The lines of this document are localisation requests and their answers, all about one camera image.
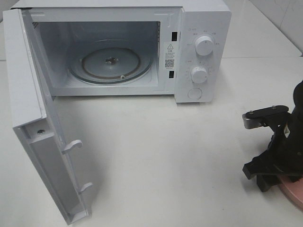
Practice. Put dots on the white lower microwave knob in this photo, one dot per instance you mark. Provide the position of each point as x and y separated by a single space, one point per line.
199 75

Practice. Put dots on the glass microwave turntable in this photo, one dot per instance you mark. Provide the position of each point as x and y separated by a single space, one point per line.
110 61

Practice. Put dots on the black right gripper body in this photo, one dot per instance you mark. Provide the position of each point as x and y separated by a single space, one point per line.
286 145

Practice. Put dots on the white microwave knob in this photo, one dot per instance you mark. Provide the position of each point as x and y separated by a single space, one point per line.
199 75
204 45

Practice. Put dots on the white microwave oven body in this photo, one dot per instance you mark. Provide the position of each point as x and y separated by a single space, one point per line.
171 25

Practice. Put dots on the white upper microwave knob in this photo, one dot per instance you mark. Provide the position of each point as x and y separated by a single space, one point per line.
204 45

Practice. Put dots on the pink round plate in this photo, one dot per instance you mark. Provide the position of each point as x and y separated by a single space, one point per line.
292 190

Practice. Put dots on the white round door button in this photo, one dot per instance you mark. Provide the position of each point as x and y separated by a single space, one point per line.
195 93

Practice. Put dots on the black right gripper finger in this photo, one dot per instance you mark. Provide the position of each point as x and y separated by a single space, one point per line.
265 182
265 164

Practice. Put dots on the white microwave door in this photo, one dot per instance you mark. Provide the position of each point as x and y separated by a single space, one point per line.
34 118

